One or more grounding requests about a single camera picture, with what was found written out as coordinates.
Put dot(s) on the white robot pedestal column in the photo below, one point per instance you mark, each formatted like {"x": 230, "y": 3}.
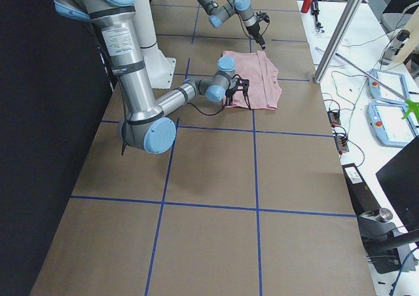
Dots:
{"x": 160, "y": 69}

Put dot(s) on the black box with label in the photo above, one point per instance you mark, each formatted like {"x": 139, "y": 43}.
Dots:
{"x": 361, "y": 196}

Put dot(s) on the orange terminal block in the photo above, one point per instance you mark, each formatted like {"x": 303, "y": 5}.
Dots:
{"x": 334, "y": 117}

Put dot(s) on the green plastic clip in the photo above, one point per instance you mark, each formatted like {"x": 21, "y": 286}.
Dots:
{"x": 413, "y": 107}

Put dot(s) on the lower teach pendant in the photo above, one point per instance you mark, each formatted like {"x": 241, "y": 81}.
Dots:
{"x": 388, "y": 126}

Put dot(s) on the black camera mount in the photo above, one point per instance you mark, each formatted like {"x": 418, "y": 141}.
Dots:
{"x": 262, "y": 17}
{"x": 240, "y": 84}

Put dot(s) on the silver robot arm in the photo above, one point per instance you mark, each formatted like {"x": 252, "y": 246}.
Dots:
{"x": 219, "y": 11}
{"x": 126, "y": 33}

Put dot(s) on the black monitor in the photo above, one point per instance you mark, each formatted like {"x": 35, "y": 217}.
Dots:
{"x": 399, "y": 181}

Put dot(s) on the upper teach pendant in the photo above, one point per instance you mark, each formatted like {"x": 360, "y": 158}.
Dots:
{"x": 394, "y": 81}

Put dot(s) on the pink Snoopy t-shirt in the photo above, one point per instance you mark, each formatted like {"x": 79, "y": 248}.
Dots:
{"x": 264, "y": 91}

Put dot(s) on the aluminium frame post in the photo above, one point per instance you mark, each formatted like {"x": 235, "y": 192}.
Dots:
{"x": 337, "y": 36}

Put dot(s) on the teach pendant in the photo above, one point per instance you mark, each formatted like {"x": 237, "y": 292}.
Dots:
{"x": 394, "y": 81}
{"x": 388, "y": 126}

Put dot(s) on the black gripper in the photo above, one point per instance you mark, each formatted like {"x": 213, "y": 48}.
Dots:
{"x": 255, "y": 33}
{"x": 229, "y": 97}

